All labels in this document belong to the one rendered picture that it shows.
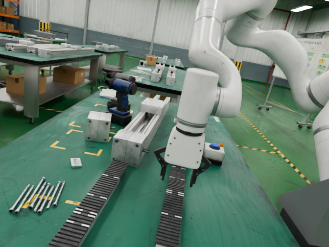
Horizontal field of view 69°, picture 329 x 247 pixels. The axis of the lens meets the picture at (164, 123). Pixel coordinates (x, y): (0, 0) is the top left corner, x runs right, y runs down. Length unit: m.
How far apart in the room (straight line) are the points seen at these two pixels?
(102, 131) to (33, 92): 2.21
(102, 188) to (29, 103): 2.60
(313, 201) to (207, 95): 0.41
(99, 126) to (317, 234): 0.79
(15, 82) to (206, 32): 3.16
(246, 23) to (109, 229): 0.78
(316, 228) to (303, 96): 0.46
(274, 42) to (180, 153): 0.52
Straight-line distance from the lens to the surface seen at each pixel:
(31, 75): 3.11
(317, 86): 0.99
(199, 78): 0.59
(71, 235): 0.55
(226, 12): 0.88
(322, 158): 0.88
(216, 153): 0.99
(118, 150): 0.84
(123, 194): 0.72
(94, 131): 1.00
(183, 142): 0.64
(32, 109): 3.21
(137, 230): 0.62
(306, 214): 0.81
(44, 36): 5.63
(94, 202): 0.63
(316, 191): 0.78
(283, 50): 0.95
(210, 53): 0.69
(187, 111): 0.61
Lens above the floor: 1.20
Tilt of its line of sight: 18 degrees down
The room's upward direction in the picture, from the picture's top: 11 degrees clockwise
